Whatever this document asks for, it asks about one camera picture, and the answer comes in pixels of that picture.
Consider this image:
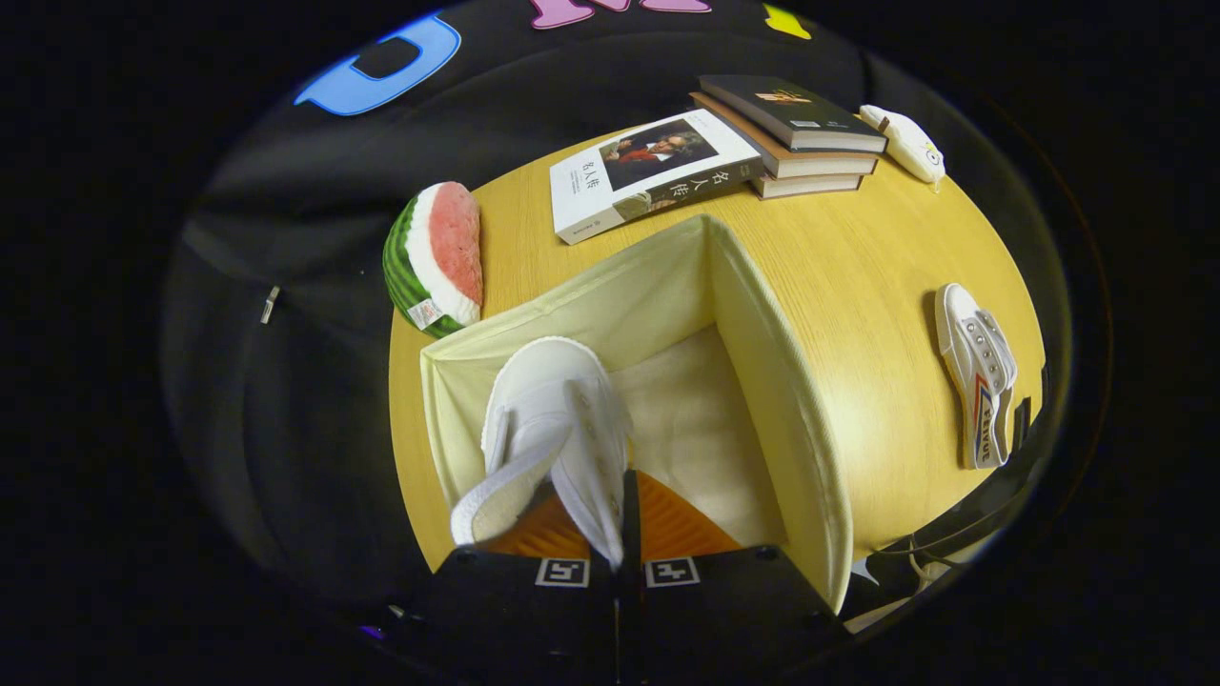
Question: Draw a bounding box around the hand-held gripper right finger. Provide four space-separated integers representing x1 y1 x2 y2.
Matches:
620 467 849 685

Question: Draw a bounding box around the thin pale-edged book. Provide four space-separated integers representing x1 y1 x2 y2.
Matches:
753 171 864 200

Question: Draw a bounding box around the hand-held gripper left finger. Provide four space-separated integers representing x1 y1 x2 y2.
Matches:
419 486 620 683

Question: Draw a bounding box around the white portrait cover book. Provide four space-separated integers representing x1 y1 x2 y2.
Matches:
549 108 765 247

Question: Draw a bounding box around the watermelon slice plush toy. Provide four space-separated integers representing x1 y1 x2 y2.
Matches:
382 181 484 340

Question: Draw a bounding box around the white plush pouch with eyes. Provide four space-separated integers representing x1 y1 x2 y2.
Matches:
858 104 946 187

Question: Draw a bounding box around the white canvas shoe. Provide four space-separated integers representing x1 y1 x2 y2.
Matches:
450 336 635 570
933 282 1019 471

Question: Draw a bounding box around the brown cover book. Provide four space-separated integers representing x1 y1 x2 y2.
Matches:
690 91 879 179

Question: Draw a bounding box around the beige fabric storage box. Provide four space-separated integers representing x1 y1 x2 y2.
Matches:
419 213 854 615

